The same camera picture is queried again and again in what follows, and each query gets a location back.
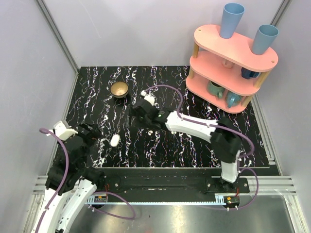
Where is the white earbud charging case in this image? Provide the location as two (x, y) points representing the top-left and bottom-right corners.
(110, 134), (121, 147)

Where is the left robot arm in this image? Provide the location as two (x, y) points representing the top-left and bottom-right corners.
(32, 120), (105, 233)

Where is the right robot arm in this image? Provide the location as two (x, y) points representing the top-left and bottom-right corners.
(128, 99), (242, 193)

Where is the brown ceramic bowl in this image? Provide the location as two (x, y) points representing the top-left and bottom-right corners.
(110, 82), (129, 98)

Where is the green ceramic mug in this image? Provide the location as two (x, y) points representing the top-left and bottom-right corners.
(207, 81), (225, 99)

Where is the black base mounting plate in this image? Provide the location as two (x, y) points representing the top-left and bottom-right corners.
(48, 166), (250, 196)

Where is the light blue ceramic mug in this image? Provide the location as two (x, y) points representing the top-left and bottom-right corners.
(225, 91), (242, 108)

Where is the pink three-tier shelf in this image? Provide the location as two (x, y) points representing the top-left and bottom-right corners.
(186, 24), (278, 114)

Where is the pink mug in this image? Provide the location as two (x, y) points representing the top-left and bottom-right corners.
(222, 59), (234, 68)

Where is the dark blue mug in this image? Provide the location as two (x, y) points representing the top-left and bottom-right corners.
(241, 67), (259, 79)

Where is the left blue plastic cup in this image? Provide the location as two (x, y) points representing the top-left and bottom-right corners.
(220, 2), (245, 39)

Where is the blue plastic cup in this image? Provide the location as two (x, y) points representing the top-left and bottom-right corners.
(220, 2), (245, 39)
(251, 24), (279, 55)

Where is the right blue plastic cup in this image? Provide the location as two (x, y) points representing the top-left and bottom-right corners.
(251, 24), (279, 55)

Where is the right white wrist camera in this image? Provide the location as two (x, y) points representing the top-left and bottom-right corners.
(140, 90), (156, 106)

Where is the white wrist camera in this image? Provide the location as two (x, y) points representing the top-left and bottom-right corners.
(49, 120), (78, 141)
(140, 90), (156, 106)

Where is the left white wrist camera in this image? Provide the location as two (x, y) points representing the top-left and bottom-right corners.
(49, 120), (78, 141)

